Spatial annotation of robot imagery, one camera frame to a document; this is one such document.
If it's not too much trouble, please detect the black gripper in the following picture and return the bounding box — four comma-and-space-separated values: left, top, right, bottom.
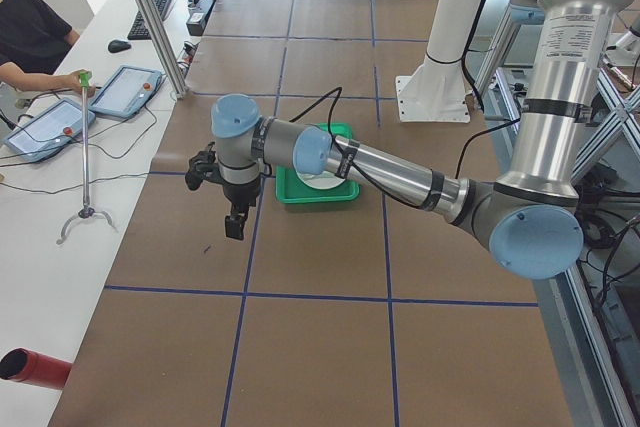
222, 181, 261, 240

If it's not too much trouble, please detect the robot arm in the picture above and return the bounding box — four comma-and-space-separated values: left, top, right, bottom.
211, 0, 633, 279

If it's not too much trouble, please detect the person's hand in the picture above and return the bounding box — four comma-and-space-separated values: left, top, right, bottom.
63, 69, 96, 97

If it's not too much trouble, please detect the green plastic tray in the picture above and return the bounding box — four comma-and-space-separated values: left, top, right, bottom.
276, 123, 360, 204

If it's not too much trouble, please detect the white round plate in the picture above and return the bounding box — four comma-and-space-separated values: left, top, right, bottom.
296, 171, 345, 190

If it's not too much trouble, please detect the metal reacher grabber stick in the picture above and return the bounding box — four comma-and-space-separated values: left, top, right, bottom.
56, 70, 116, 246

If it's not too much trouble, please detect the far blue teach pendant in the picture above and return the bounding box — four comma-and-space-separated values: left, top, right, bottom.
89, 65, 162, 119

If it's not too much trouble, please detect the blue teach pendant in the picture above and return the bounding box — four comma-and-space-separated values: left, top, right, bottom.
89, 65, 162, 119
1, 98, 84, 166

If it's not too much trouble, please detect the near blue teach pendant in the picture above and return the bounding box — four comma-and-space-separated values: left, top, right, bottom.
1, 98, 84, 166

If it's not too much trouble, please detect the black computer mouse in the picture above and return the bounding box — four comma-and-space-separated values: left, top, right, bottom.
107, 39, 131, 54

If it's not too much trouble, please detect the black keyboard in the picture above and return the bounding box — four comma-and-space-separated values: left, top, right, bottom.
126, 0, 174, 42

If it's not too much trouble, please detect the red cylinder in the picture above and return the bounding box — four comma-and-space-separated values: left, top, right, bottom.
1, 348, 72, 390

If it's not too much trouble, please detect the person in black shirt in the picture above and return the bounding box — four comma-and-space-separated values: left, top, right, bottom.
1, 0, 80, 92

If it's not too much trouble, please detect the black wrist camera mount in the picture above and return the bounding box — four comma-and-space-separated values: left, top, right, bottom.
185, 141, 223, 191

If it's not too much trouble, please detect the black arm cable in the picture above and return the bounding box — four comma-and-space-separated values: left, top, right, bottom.
289, 86, 521, 208

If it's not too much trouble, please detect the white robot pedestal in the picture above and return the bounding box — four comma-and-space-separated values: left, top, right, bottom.
396, 0, 481, 123

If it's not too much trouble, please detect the aluminium frame post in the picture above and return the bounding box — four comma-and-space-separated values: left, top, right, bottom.
135, 0, 188, 99

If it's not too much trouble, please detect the aluminium side frame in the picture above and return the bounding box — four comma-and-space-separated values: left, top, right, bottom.
474, 6, 640, 427

